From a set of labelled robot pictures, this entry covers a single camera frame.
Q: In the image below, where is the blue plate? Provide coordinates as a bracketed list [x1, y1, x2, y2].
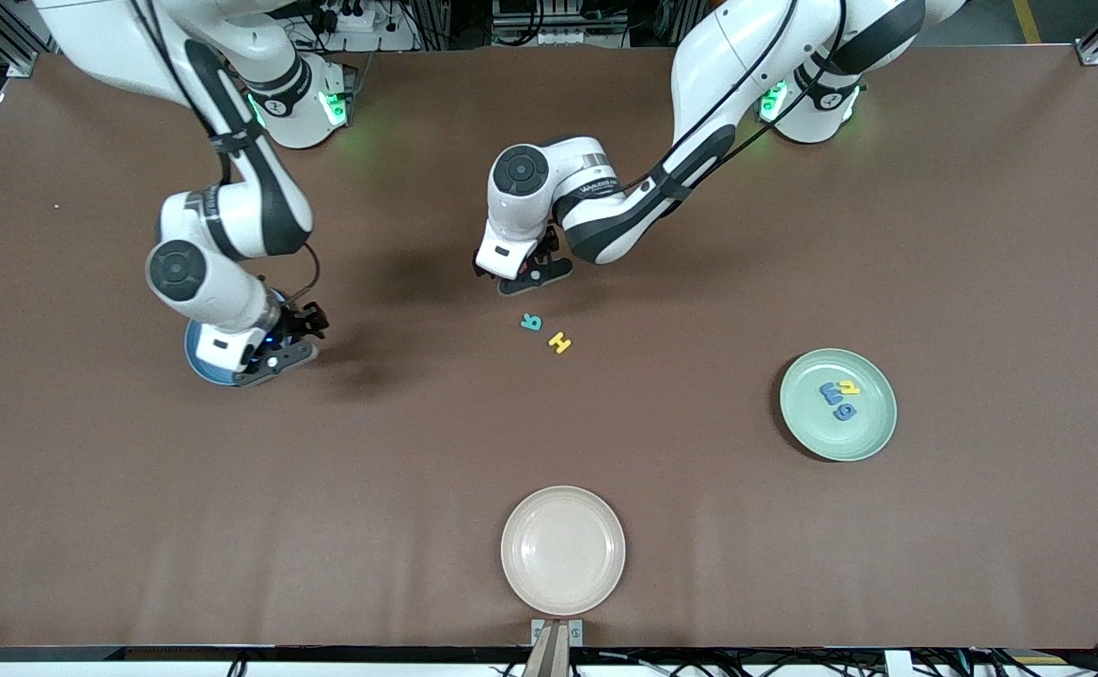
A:
[184, 290, 289, 387]

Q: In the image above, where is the white power strip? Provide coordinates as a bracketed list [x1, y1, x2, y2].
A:
[309, 0, 418, 53]

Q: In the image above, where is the grey metal mount bracket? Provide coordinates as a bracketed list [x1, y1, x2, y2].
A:
[530, 618, 585, 648]

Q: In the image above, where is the beige camera mount pole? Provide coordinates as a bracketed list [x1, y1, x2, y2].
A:
[523, 625, 571, 677]

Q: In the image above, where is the green plate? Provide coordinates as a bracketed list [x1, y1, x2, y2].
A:
[779, 348, 899, 463]

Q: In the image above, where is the beige plate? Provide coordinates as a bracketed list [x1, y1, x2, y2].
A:
[500, 485, 627, 618]

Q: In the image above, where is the white black electronics box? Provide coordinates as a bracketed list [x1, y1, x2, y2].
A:
[493, 0, 630, 48]

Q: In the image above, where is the brown table mat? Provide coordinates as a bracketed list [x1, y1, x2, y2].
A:
[0, 45, 1098, 652]

